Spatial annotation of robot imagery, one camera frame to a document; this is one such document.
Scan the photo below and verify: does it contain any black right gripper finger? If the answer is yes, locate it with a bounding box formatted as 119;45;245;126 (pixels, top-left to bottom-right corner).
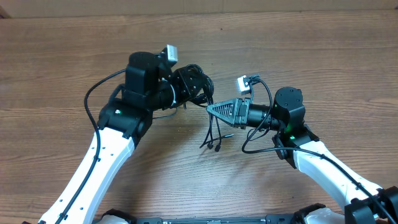
206;98;241;116
214;114;241;128

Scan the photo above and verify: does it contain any black cable bundle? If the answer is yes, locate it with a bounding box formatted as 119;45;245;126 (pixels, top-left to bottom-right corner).
183;63;234;152

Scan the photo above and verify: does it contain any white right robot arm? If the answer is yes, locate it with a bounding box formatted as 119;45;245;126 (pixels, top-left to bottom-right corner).
206;86;397;223

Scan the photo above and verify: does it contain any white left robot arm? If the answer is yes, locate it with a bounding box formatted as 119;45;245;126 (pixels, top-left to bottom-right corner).
39;46;214;223

